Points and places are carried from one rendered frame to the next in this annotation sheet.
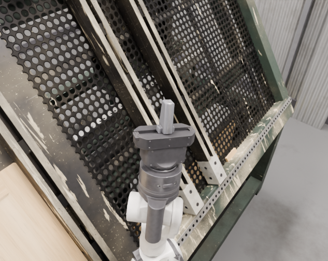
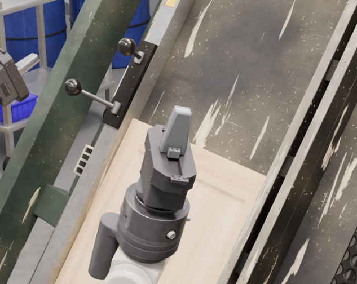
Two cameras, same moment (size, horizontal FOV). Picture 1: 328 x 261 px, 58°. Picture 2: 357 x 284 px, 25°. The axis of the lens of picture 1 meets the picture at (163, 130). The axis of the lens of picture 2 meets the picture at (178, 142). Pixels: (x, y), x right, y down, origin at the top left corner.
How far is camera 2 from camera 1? 1.13 m
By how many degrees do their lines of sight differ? 83
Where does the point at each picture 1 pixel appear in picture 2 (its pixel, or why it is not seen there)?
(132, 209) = not seen: hidden behind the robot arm
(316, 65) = not seen: outside the picture
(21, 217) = (224, 236)
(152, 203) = (114, 216)
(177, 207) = (119, 267)
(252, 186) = not seen: outside the picture
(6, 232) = (205, 230)
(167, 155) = (145, 173)
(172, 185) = (122, 213)
